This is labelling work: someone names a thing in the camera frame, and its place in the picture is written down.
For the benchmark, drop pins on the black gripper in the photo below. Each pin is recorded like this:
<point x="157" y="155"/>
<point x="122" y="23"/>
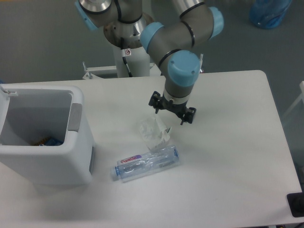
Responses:
<point x="159" y="102"/>

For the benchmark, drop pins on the clear plastic water bottle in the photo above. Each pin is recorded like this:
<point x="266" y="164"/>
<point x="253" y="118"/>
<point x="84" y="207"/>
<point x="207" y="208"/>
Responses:
<point x="145" y="164"/>

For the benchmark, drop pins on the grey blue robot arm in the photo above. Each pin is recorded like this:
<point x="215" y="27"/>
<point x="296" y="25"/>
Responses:
<point x="169" y="47"/>

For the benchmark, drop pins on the white plastic trash can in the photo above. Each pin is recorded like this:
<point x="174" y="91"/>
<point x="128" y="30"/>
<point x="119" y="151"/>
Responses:
<point x="30" y="113"/>

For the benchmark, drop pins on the metal levelling foot bolt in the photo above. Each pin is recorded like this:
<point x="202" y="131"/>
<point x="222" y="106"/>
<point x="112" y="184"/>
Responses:
<point x="201" y="70"/>

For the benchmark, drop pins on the white furniture edge right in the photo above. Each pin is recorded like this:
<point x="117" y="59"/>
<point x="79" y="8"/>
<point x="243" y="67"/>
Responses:
<point x="295" y="107"/>

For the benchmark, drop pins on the blue water jug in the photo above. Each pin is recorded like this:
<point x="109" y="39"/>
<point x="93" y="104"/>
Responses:
<point x="268" y="14"/>

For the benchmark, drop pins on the black device at table corner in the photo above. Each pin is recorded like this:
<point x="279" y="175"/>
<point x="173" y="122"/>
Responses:
<point x="296" y="204"/>

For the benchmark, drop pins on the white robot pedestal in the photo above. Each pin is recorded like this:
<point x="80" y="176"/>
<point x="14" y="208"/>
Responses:
<point x="131" y="59"/>

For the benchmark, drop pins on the white pedestal base frame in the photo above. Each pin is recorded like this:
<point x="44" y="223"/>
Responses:
<point x="111" y="71"/>

